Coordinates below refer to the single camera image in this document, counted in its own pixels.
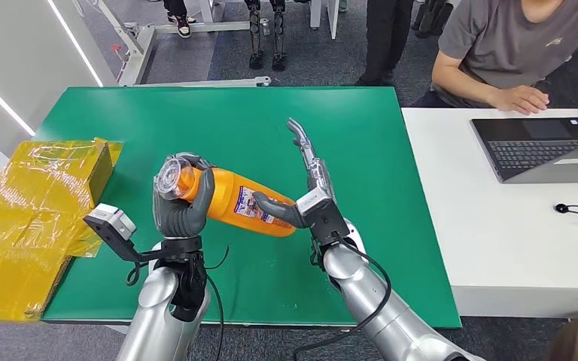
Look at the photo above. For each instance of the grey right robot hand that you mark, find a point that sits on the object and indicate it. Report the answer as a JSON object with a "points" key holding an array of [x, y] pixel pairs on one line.
{"points": [[319, 177]]}

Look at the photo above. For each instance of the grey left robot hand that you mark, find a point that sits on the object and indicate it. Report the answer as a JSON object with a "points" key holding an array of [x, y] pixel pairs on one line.
{"points": [[179, 219]]}

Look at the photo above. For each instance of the orange bottle with clear cap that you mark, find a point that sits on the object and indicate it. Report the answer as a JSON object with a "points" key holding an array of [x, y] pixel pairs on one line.
{"points": [[229, 197]]}

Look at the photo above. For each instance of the person's right forearm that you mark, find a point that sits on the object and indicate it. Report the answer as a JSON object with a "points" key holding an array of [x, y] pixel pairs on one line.
{"points": [[461, 84]]}

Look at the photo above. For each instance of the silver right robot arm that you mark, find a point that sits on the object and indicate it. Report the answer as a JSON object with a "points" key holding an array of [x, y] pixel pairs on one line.
{"points": [[369, 304]]}

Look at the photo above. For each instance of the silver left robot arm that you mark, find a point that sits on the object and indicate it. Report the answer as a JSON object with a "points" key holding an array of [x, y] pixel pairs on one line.
{"points": [[157, 314]]}

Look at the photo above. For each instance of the black humanoid robot leg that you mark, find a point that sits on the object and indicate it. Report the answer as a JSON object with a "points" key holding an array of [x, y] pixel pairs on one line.
{"points": [[278, 40], [255, 40]]}

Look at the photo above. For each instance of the yellow film-wrapped cardboard box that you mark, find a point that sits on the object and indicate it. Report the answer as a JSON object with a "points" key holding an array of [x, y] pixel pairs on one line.
{"points": [[24, 209]]}

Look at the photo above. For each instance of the standing person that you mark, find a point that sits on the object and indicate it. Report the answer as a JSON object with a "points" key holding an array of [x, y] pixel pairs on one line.
{"points": [[383, 35]]}

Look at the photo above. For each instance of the white table legs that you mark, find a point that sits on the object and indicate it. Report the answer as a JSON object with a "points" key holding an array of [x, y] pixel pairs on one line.
{"points": [[331, 17]]}

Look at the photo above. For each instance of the white desk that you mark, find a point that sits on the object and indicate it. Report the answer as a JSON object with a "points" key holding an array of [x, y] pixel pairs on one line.
{"points": [[493, 239]]}

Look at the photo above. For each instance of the black leaning equipment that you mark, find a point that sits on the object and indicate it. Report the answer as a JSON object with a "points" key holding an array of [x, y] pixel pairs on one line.
{"points": [[428, 17]]}

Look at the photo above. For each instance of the person's legs with sneakers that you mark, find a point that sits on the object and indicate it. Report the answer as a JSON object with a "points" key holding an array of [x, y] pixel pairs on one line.
{"points": [[181, 25]]}

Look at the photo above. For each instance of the dark grey laptop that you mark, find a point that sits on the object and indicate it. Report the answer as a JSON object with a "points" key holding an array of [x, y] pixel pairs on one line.
{"points": [[533, 149]]}

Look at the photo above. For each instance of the person's right hand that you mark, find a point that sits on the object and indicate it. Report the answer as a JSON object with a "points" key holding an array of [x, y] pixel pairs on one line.
{"points": [[521, 98]]}

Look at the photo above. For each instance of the seated person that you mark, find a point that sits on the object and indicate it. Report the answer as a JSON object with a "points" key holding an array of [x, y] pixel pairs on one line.
{"points": [[508, 40]]}

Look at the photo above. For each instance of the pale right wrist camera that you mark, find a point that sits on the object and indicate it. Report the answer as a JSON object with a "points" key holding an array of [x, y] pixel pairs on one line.
{"points": [[329, 221]]}

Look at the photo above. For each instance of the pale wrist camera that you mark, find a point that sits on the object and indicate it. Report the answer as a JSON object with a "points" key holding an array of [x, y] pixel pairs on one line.
{"points": [[329, 221], [112, 221]]}

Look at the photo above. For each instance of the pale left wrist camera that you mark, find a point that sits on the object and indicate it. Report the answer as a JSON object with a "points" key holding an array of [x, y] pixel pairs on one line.
{"points": [[112, 221]]}

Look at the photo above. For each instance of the white metal frame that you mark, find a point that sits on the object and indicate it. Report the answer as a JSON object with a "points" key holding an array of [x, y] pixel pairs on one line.
{"points": [[137, 50]]}

